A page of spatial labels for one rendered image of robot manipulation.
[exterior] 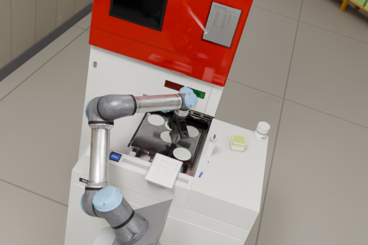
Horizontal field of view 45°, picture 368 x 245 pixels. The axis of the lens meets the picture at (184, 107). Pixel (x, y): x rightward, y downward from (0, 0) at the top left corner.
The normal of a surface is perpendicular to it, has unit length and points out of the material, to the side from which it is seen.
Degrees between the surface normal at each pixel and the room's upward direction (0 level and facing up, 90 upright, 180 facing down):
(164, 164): 0
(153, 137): 0
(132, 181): 90
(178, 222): 90
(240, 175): 0
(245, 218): 90
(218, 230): 90
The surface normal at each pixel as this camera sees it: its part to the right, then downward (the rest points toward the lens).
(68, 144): 0.22, -0.79
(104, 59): -0.23, 0.54
